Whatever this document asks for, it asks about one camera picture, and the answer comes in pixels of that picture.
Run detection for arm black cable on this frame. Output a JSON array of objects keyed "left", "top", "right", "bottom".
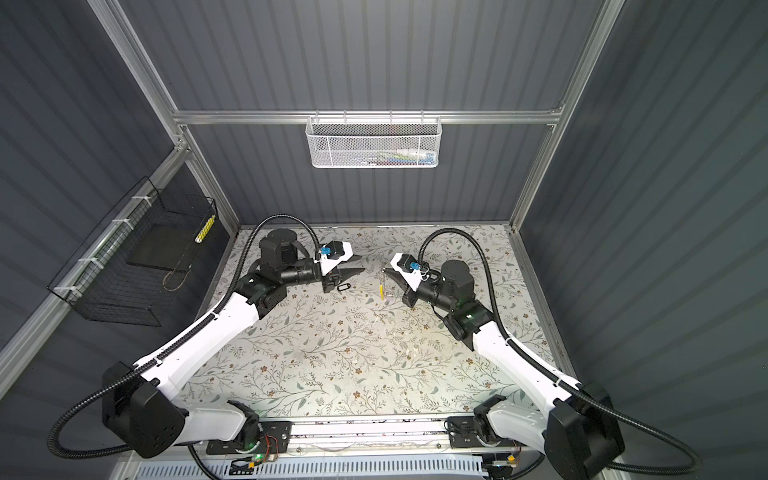
[
  {"left": 46, "top": 214, "right": 323, "bottom": 461},
  {"left": 417, "top": 227, "right": 703, "bottom": 476}
]

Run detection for yellow marker in basket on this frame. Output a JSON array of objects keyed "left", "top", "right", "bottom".
[{"left": 194, "top": 214, "right": 217, "bottom": 244}]

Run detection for aluminium mounting rail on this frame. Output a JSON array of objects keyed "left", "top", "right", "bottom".
[{"left": 125, "top": 413, "right": 613, "bottom": 457}]

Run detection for items inside white basket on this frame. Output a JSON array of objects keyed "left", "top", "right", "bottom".
[{"left": 358, "top": 148, "right": 438, "bottom": 167}]

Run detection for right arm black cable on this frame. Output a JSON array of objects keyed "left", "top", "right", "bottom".
[{"left": 417, "top": 227, "right": 703, "bottom": 476}]

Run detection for white wire mesh basket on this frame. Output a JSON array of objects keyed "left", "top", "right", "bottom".
[{"left": 305, "top": 121, "right": 443, "bottom": 169}]

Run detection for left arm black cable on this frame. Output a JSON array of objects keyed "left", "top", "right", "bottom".
[{"left": 46, "top": 214, "right": 323, "bottom": 461}]

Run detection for black pad in basket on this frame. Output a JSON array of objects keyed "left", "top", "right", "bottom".
[{"left": 126, "top": 224, "right": 202, "bottom": 273}]

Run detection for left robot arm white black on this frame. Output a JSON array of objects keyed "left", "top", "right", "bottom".
[{"left": 102, "top": 229, "right": 362, "bottom": 458}]

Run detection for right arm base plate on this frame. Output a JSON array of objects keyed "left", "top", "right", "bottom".
[{"left": 443, "top": 416, "right": 499, "bottom": 449}]

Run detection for black wire basket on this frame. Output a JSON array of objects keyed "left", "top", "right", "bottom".
[{"left": 48, "top": 184, "right": 228, "bottom": 327}]

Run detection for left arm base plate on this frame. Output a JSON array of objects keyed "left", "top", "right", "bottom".
[{"left": 205, "top": 421, "right": 293, "bottom": 455}]

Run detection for aluminium frame crossbar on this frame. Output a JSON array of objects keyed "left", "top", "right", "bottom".
[{"left": 172, "top": 110, "right": 561, "bottom": 125}]

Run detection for white slotted cable duct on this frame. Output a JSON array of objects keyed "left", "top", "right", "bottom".
[{"left": 134, "top": 457, "right": 490, "bottom": 480}]

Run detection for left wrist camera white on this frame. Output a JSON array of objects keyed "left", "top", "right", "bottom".
[{"left": 317, "top": 241, "right": 353, "bottom": 277}]

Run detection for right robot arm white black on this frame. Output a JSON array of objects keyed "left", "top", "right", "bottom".
[{"left": 385, "top": 253, "right": 624, "bottom": 479}]

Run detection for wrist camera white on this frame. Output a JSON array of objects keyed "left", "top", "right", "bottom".
[
  {"left": 390, "top": 253, "right": 427, "bottom": 290},
  {"left": 317, "top": 241, "right": 353, "bottom": 277}
]

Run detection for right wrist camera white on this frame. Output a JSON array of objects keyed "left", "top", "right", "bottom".
[{"left": 390, "top": 253, "right": 427, "bottom": 290}]

